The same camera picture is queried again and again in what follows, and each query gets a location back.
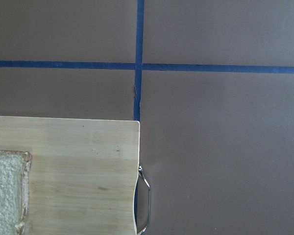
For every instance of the white bread slice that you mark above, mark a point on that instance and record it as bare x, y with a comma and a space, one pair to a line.
14, 191

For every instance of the bamboo cutting board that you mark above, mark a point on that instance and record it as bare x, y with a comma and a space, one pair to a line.
83, 173

